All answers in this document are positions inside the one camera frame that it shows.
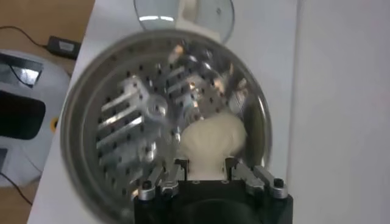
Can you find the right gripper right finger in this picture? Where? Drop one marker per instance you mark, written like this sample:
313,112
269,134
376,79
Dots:
253,176

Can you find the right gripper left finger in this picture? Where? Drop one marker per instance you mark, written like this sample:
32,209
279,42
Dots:
170,178

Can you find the white steamed baozi bun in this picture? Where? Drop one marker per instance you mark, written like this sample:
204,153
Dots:
213,137

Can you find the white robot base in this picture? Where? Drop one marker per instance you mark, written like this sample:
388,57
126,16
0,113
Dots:
30,165

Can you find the stainless steel steamer basket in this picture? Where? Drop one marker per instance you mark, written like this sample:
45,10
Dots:
122,121

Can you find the black power adapter brick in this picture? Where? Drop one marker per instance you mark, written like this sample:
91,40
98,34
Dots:
64,47

